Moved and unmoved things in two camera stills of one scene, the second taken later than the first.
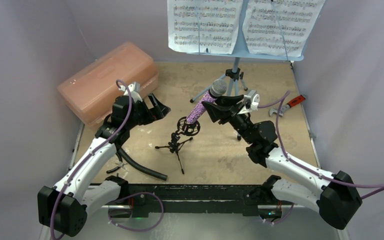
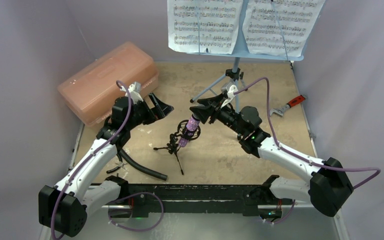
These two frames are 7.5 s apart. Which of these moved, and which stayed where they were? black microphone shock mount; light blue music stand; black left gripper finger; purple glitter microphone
Moved: purple glitter microphone
Stayed: light blue music stand; black microphone shock mount; black left gripper finger
